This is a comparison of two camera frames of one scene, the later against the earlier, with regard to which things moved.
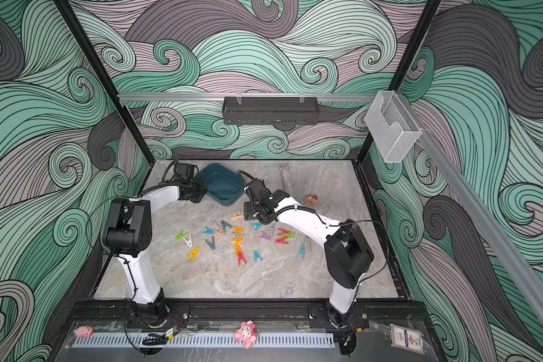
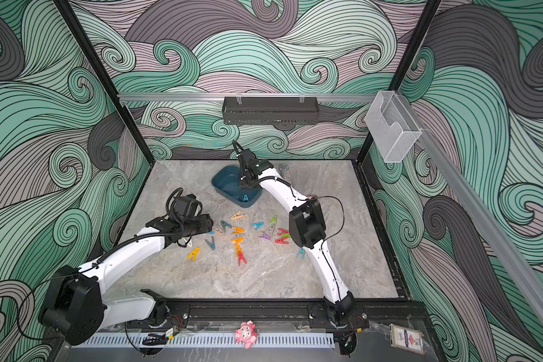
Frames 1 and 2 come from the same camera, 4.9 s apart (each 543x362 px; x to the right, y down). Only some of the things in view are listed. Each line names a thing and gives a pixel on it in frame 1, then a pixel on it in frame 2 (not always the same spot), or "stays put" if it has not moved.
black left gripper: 204,188 to 206,223
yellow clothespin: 194,253 stays put
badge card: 406,338 stays put
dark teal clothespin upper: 225,224 stays put
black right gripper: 250,211 to 242,182
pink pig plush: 246,333 stays put
